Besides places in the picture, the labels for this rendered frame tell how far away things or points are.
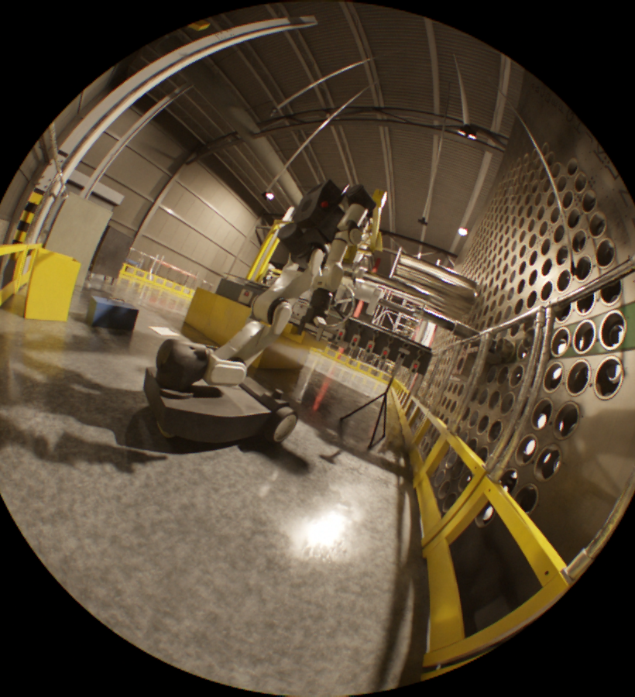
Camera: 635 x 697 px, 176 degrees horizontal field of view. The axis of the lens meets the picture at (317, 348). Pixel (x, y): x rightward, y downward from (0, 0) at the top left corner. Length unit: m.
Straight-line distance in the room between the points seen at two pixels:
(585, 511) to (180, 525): 1.61
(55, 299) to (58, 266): 0.22
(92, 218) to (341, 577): 3.43
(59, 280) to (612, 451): 3.17
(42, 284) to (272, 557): 1.83
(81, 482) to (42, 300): 1.32
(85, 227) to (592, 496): 4.47
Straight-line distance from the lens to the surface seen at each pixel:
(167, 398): 0.79
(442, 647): 0.71
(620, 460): 1.40
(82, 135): 3.28
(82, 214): 3.12
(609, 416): 1.50
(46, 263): 1.75
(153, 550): 0.60
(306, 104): 10.92
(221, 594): 0.58
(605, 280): 0.73
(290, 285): 1.01
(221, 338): 2.74
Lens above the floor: 0.56
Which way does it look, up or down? 2 degrees down
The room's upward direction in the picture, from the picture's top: 24 degrees clockwise
